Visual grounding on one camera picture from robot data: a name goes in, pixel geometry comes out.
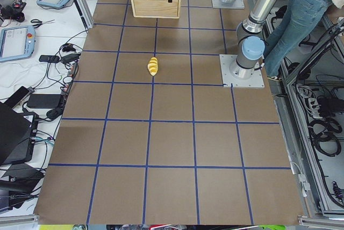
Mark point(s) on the yellow toy bread roll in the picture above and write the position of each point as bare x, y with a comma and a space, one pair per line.
153, 66

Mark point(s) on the black scissors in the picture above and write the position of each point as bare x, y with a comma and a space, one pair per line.
36, 23

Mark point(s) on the person in blue jeans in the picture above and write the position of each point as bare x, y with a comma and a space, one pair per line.
299, 20

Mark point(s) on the brown paper table mat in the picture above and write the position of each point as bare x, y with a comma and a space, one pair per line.
174, 148

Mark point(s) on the lower blue teach pendant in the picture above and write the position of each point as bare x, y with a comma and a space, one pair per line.
17, 43

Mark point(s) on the black power adapter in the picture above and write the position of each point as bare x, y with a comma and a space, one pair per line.
43, 101

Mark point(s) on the black smartphone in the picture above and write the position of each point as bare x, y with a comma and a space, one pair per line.
17, 97

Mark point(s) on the white power strip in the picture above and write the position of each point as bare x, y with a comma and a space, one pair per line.
309, 101

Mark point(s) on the black laptop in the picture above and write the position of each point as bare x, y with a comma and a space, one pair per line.
17, 133

